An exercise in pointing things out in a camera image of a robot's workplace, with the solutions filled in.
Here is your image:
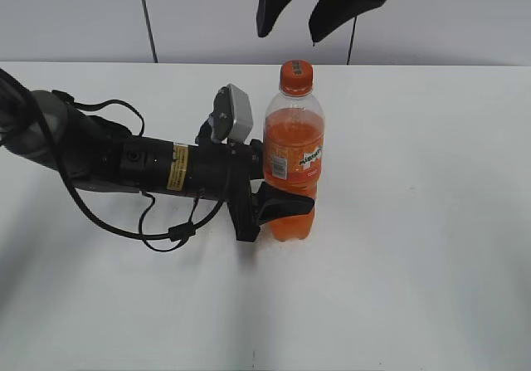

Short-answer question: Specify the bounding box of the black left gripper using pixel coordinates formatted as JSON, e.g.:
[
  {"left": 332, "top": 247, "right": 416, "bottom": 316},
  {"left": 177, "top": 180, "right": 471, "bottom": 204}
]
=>
[{"left": 188, "top": 139, "right": 315, "bottom": 242}]

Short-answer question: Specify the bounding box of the orange bottle cap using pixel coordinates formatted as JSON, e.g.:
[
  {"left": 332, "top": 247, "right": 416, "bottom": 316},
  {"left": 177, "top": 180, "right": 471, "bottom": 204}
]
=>
[{"left": 280, "top": 60, "right": 314, "bottom": 97}]

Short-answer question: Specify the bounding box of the orange soda bottle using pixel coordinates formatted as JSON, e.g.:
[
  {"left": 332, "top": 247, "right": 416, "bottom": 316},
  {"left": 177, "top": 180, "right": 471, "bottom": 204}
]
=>
[{"left": 262, "top": 84, "right": 325, "bottom": 244}]

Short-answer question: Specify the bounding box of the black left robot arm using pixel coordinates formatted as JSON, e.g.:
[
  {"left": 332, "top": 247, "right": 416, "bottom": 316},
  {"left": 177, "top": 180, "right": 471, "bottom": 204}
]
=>
[{"left": 1, "top": 72, "right": 314, "bottom": 247}]

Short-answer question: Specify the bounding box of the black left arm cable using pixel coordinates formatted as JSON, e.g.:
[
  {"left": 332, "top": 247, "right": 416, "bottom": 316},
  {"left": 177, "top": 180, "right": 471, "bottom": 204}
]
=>
[{"left": 24, "top": 96, "right": 231, "bottom": 254}]

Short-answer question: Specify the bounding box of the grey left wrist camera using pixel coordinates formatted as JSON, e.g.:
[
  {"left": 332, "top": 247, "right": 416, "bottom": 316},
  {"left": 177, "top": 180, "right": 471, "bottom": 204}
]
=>
[{"left": 207, "top": 84, "right": 254, "bottom": 144}]

